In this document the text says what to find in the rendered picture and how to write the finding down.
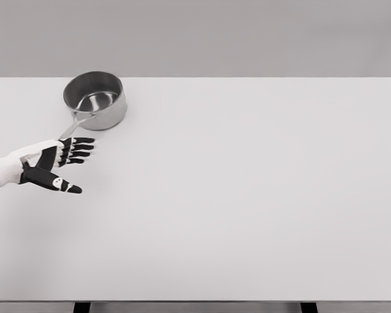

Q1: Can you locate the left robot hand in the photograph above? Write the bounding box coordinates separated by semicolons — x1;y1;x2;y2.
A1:
7;137;96;195

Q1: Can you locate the steel pot with long handle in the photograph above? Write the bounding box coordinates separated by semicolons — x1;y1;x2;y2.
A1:
57;72;128;141

